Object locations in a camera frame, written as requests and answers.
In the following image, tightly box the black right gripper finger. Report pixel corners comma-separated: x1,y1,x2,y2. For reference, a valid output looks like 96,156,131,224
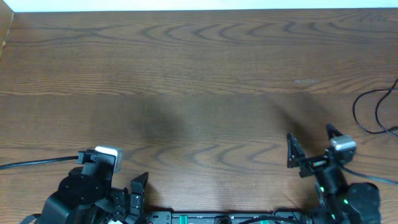
287,133,306,168
326,124,343,140

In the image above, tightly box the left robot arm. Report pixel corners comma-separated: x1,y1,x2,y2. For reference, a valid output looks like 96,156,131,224
21,146,149,224

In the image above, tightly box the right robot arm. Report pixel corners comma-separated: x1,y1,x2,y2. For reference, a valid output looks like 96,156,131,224
287,124,381,224

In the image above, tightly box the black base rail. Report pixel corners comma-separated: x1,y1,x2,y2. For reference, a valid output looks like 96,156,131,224
124,203,315,224

